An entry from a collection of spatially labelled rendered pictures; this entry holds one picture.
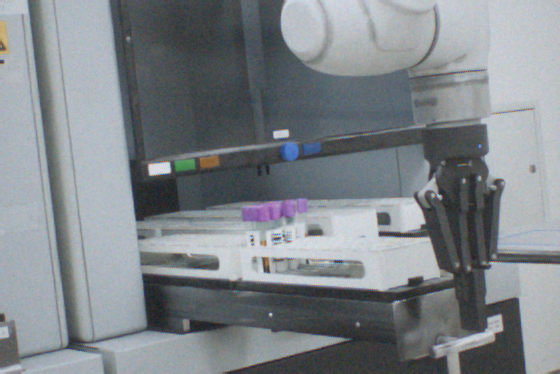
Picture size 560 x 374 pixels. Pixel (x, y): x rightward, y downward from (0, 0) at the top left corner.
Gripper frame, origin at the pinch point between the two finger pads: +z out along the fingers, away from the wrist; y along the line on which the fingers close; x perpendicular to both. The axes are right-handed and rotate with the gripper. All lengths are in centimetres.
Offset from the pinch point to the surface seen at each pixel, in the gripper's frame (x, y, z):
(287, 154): -57, -19, -17
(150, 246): -63, 5, -6
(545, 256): -9.9, -24.6, -0.9
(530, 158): -171, -206, -1
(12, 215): -61, 28, -14
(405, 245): -9.6, 0.6, -6.3
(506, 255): -16.9, -24.6, -0.9
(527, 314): -172, -197, 49
